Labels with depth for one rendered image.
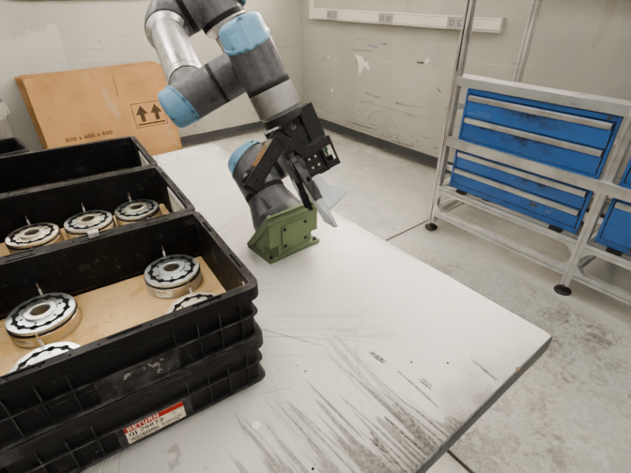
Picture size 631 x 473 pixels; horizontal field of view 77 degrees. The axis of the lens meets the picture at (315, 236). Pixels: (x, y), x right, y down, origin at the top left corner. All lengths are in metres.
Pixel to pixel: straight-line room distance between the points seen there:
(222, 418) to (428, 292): 0.54
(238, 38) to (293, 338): 0.57
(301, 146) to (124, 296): 0.43
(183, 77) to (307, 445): 0.66
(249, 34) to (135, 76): 3.19
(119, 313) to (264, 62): 0.50
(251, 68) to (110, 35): 3.30
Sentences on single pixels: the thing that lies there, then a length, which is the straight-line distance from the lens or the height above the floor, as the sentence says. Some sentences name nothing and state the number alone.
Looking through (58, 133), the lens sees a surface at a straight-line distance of 3.72.
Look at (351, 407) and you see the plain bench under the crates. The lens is 0.76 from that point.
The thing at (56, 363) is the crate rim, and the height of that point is 0.93.
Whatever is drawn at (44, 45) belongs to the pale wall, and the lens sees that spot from 3.85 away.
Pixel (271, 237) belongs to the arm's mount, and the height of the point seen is 0.78.
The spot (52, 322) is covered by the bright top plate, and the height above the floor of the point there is 0.86.
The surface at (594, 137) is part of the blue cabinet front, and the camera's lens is 2.14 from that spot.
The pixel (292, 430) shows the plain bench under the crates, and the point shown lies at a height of 0.70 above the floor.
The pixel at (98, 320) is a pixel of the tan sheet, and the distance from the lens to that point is 0.81.
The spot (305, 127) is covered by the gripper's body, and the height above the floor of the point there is 1.12.
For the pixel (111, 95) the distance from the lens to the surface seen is 3.79.
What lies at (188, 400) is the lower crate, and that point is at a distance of 0.73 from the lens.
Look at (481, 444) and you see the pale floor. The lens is 1.64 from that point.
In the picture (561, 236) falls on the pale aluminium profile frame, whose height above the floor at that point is 0.30.
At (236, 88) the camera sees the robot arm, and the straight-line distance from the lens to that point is 0.77.
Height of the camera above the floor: 1.32
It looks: 32 degrees down
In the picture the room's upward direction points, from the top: straight up
